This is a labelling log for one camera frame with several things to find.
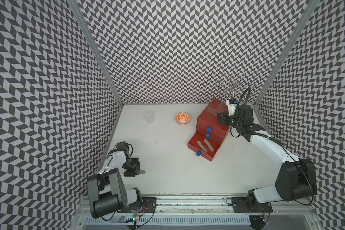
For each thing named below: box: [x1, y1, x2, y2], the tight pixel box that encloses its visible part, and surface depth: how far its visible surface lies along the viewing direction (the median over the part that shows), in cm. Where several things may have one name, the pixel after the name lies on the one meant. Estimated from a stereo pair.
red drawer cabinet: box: [187, 98, 230, 158], surface depth 88 cm
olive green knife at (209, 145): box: [204, 138, 215, 152], surface depth 96 cm
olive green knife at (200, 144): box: [196, 140, 208, 153], surface depth 97 cm
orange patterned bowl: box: [175, 112, 191, 126], surface depth 107 cm
